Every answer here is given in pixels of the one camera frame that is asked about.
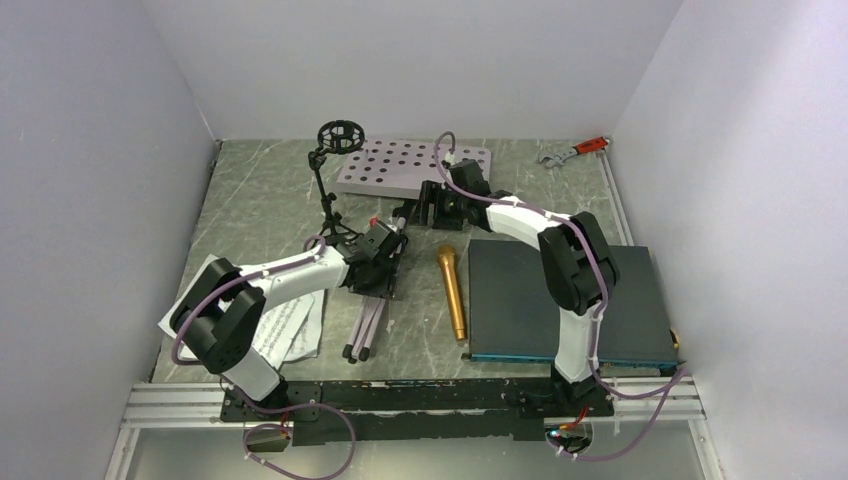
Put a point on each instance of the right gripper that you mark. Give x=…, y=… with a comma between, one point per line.
x=433, y=193

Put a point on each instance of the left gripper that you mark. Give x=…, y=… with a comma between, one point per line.
x=386, y=288

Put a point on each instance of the lilac music stand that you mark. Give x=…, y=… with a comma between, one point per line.
x=391, y=169

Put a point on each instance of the sheet music page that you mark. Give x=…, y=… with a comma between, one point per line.
x=278, y=327
x=306, y=343

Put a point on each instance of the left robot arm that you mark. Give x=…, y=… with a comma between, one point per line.
x=218, y=315

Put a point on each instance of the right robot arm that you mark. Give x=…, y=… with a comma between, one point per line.
x=579, y=269

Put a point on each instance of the gold microphone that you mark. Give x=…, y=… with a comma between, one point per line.
x=447, y=262

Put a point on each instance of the dark blue flat box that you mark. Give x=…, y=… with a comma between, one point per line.
x=512, y=317

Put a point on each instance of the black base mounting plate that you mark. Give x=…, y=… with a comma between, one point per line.
x=518, y=408

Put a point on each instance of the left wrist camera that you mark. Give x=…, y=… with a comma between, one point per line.
x=381, y=237

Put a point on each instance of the orange handled adjustable wrench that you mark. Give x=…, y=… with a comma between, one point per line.
x=551, y=160

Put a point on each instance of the aluminium frame rail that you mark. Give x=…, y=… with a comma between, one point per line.
x=210, y=405

